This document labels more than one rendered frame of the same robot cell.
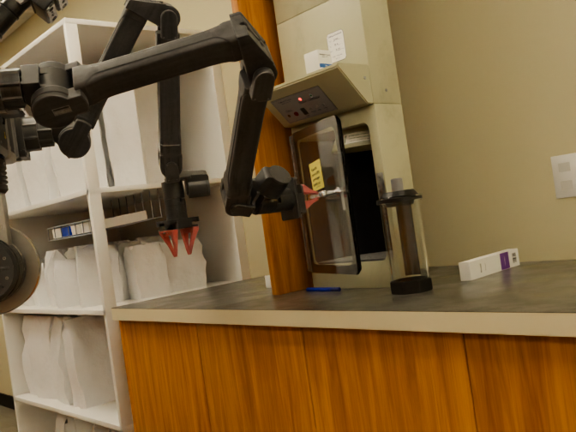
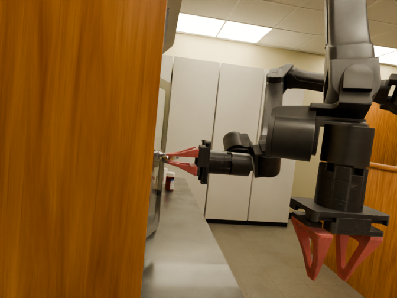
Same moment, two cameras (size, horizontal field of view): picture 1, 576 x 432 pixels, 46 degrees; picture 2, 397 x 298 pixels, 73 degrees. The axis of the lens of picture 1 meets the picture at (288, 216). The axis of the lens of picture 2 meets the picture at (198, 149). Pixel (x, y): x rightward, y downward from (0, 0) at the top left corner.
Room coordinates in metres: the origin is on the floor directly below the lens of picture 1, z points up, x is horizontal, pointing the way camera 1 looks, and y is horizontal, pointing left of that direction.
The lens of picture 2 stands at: (2.24, 0.33, 1.27)
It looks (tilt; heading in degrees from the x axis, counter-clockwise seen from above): 4 degrees down; 213
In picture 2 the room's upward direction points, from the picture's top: 6 degrees clockwise
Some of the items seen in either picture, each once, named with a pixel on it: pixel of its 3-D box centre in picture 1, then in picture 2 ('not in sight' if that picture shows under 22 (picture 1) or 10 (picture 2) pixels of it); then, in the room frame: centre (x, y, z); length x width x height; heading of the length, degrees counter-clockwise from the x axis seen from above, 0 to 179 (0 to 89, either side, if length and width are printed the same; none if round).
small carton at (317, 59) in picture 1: (318, 63); not in sight; (1.77, -0.14, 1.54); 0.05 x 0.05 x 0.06; 43
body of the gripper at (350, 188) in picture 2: (176, 213); (339, 191); (1.84, 0.30, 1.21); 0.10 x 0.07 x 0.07; 131
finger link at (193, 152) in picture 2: (303, 199); (185, 161); (1.71, -0.04, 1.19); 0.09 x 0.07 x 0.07; 131
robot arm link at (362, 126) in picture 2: (175, 189); (341, 144); (1.84, 0.29, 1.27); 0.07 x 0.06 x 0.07; 103
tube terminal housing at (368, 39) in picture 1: (364, 146); not in sight; (1.92, -0.24, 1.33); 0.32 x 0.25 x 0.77; 42
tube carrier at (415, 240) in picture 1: (405, 241); not in sight; (1.61, -0.27, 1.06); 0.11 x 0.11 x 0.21
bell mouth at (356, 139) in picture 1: (363, 138); not in sight; (1.89, -0.24, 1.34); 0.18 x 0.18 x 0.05
